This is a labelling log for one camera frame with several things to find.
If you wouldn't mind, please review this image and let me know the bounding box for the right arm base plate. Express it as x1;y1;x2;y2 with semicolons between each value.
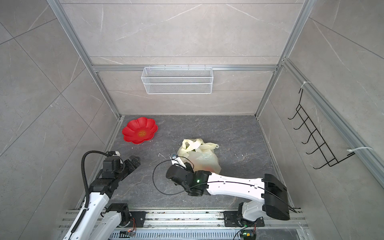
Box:
223;211;265;228

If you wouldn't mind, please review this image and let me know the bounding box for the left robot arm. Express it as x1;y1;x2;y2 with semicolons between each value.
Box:
63;155;141;240

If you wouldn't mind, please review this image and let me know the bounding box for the black wire hook rack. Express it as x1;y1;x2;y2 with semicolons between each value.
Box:
288;89;355;170

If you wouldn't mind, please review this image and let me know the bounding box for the red flower-shaped plate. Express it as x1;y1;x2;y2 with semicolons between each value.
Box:
122;117;158;145

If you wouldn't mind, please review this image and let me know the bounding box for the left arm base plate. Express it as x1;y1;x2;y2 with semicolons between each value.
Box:
128;211;147;229

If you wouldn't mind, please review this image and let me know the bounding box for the white wire mesh basket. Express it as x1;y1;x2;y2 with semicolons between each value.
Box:
141;67;214;95

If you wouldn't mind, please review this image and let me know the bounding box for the yellowish plastic bag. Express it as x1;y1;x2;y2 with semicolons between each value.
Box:
177;139;222;174

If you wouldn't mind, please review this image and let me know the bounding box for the left black corrugated cable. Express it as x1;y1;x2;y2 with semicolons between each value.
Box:
80;150;116;209

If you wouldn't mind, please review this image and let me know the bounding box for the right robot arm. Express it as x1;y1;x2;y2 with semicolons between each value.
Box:
166;155;294;222

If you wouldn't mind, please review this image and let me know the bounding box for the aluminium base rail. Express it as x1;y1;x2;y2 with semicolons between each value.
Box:
58;209;310;232

